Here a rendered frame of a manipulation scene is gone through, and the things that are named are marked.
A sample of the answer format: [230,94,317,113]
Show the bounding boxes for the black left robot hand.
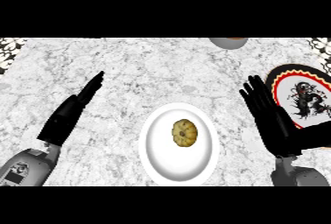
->
[35,70,106,147]

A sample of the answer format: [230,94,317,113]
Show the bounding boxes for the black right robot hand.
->
[238,74,331,159]

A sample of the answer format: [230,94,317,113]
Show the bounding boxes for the dragon print plate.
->
[263,63,331,130]

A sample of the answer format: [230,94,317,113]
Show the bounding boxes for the yellow-brown squash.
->
[170,118,199,148]

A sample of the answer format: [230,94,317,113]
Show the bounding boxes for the plain white plate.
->
[139,101,221,187]

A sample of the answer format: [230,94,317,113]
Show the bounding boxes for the black white patterned tile panel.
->
[0,38,28,75]
[304,38,331,74]

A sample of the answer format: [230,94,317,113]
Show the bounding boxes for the grey bowl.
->
[208,38,250,51]

